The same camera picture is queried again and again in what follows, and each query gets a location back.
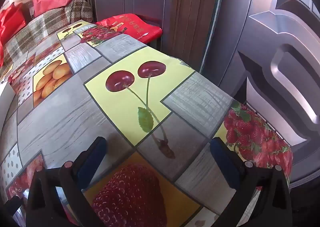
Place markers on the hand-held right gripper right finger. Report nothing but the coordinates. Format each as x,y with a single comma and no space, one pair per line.
222,159

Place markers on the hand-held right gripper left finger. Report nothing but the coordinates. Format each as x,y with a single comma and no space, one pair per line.
93,156

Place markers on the white box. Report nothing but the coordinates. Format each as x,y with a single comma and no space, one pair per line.
5,99

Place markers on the fruit print tablecloth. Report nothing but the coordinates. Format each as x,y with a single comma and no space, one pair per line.
75,116

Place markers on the grey embossed metal door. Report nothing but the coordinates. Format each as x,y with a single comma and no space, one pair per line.
275,41

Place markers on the red printed gift bag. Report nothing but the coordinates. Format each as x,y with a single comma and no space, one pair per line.
135,25

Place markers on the plaid sofa cover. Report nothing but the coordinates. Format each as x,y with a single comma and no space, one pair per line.
37,26

